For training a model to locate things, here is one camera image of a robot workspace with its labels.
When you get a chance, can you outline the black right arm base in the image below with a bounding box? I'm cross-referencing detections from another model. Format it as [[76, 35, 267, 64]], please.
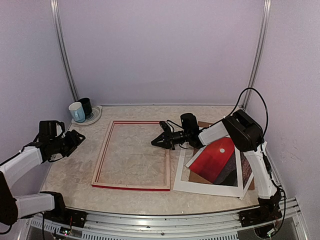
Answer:
[[239, 194, 282, 228]]

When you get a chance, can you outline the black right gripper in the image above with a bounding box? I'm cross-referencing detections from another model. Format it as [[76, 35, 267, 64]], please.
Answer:
[[151, 127, 191, 150]]

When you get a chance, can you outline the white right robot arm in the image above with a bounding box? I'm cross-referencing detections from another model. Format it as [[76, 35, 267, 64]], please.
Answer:
[[151, 108, 286, 222]]

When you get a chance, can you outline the right aluminium corner post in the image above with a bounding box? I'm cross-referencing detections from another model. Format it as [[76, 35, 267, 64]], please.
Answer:
[[241, 0, 272, 110]]

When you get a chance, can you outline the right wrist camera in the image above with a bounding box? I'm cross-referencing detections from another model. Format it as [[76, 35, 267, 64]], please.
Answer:
[[159, 121, 175, 133]]

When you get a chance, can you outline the white photo mat border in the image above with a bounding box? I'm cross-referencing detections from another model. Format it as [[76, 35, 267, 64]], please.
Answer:
[[172, 127, 245, 198]]

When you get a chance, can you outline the left aluminium corner post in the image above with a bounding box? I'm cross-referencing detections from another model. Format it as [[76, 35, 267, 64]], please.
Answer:
[[50, 0, 79, 102]]

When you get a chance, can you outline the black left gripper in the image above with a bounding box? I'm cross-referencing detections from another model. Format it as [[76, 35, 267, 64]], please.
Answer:
[[50, 129, 85, 157]]

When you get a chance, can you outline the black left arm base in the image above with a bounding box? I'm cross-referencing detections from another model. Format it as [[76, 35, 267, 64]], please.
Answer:
[[44, 208, 88, 228]]

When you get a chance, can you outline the red wooden picture frame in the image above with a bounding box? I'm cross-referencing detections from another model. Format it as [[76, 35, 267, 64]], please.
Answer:
[[90, 120, 172, 193]]

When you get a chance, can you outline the aluminium front rail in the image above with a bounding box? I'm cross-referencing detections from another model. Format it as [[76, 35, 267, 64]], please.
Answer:
[[19, 199, 308, 240]]

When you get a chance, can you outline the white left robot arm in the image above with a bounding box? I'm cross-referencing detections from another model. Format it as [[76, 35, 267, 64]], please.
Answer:
[[0, 120, 86, 227]]

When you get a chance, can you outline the dark green mug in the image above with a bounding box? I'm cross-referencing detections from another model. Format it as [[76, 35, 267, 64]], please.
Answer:
[[78, 97, 93, 119]]

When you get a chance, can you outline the light blue mug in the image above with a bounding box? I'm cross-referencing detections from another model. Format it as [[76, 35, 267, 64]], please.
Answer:
[[68, 101, 86, 123]]

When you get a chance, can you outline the aluminium corner post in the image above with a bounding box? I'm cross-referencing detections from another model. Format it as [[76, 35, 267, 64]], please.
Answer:
[[241, 0, 272, 110], [50, 0, 79, 102]]

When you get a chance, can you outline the white round plate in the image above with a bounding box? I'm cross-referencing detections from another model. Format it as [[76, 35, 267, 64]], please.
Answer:
[[71, 105, 103, 126]]

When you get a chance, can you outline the red and black photo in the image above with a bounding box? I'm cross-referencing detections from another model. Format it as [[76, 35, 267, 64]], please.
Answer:
[[184, 137, 254, 199]]

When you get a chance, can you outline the brown cardboard backing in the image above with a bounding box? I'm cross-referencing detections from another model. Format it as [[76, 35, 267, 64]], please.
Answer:
[[188, 121, 255, 190]]

